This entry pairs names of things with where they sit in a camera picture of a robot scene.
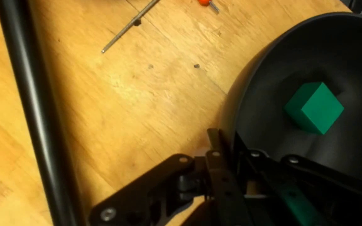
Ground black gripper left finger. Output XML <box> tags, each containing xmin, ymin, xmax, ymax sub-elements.
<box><xmin>88</xmin><ymin>128</ymin><xmax>249</xmax><ymax>226</ymax></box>

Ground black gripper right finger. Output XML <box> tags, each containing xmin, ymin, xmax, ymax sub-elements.
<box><xmin>234</xmin><ymin>133</ymin><xmax>362</xmax><ymax>226</ymax></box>

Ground black bowl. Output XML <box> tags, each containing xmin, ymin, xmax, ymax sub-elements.
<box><xmin>220</xmin><ymin>11</ymin><xmax>362</xmax><ymax>226</ymax></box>

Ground green cube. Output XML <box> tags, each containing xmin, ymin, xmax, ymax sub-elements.
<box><xmin>283</xmin><ymin>80</ymin><xmax>346</xmax><ymax>136</ymax></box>

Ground black tripod pole orange rings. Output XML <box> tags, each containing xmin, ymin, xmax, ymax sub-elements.
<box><xmin>0</xmin><ymin>0</ymin><xmax>87</xmax><ymax>226</ymax></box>

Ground thin metal rod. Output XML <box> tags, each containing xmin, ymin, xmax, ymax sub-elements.
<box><xmin>99</xmin><ymin>0</ymin><xmax>161</xmax><ymax>55</ymax></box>

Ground small orange tool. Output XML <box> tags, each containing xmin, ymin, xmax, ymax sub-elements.
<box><xmin>196</xmin><ymin>0</ymin><xmax>221</xmax><ymax>15</ymax></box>

